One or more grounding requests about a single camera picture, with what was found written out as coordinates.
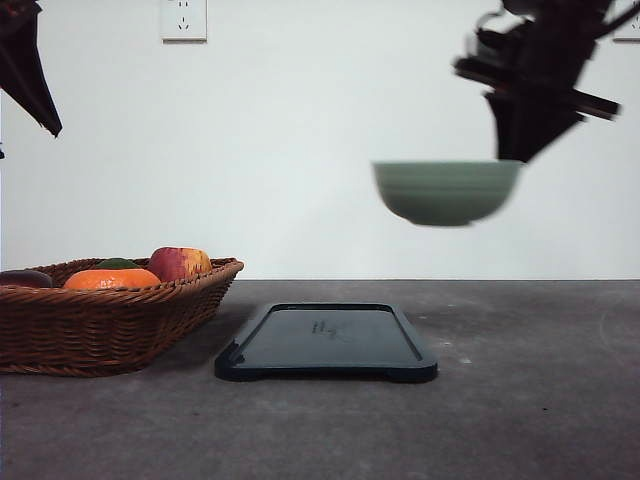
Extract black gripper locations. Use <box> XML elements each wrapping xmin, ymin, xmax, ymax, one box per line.
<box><xmin>454</xmin><ymin>0</ymin><xmax>622</xmax><ymax>163</ymax></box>

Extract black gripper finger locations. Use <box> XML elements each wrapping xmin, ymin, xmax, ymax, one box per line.
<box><xmin>0</xmin><ymin>0</ymin><xmax>63</xmax><ymax>138</ymax></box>

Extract green ceramic bowl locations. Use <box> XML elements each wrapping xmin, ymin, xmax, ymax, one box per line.
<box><xmin>373</xmin><ymin>160</ymin><xmax>523</xmax><ymax>225</ymax></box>

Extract brown wicker basket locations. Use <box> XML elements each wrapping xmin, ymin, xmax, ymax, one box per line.
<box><xmin>0</xmin><ymin>257</ymin><xmax>244</xmax><ymax>376</ymax></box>

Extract dark red apple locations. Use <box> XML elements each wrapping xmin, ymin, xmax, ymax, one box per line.
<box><xmin>0</xmin><ymin>270</ymin><xmax>53</xmax><ymax>288</ymax></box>

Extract green lime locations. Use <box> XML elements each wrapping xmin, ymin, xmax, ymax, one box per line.
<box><xmin>95</xmin><ymin>257</ymin><xmax>140</xmax><ymax>269</ymax></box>

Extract orange fruit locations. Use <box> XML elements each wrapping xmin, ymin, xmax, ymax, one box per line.
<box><xmin>63</xmin><ymin>268</ymin><xmax>162</xmax><ymax>289</ymax></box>

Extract red yellow apple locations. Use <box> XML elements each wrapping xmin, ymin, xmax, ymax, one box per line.
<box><xmin>149</xmin><ymin>246</ymin><xmax>212</xmax><ymax>282</ymax></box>

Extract dark rectangular tray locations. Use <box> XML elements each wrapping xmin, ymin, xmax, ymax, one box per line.
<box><xmin>215</xmin><ymin>303</ymin><xmax>438</xmax><ymax>382</ymax></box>

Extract white wall socket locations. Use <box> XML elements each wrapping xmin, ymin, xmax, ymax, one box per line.
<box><xmin>160</xmin><ymin>0</ymin><xmax>208</xmax><ymax>45</ymax></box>
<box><xmin>613</xmin><ymin>12</ymin><xmax>640</xmax><ymax>43</ymax></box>

